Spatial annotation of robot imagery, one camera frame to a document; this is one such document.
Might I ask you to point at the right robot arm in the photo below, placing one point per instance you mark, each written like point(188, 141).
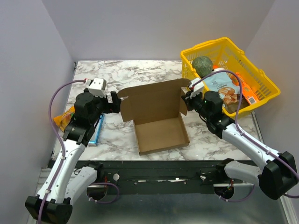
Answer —
point(274, 172)

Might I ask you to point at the yellow plastic basket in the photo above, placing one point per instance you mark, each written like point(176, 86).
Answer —
point(225, 54)

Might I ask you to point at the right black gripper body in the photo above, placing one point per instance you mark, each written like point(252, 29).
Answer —
point(188, 101)

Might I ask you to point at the brown cardboard box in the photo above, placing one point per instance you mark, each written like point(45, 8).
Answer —
point(156, 112)

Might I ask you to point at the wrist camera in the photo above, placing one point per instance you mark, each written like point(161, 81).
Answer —
point(196, 86)
point(96, 87)

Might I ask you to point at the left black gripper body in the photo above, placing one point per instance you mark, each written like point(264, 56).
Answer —
point(103, 105)

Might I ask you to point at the orange candy bag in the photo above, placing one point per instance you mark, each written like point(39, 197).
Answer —
point(64, 119)

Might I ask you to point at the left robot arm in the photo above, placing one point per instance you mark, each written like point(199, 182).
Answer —
point(54, 202)

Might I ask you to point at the light blue snack pouch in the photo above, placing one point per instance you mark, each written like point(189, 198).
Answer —
point(227, 90)

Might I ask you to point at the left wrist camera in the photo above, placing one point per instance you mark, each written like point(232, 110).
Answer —
point(96, 87)

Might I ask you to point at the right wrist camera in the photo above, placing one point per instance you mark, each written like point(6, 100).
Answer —
point(196, 86)

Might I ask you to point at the blue toothpaste box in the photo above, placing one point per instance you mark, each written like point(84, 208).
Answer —
point(96, 136)

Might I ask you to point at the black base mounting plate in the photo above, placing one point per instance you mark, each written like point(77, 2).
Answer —
point(99, 178)

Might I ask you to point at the orange snack box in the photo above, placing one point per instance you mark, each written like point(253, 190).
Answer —
point(247, 91)

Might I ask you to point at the white orange bottle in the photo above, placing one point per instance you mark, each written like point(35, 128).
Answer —
point(215, 68)

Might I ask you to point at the green round melon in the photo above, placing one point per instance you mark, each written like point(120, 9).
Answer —
point(203, 66)

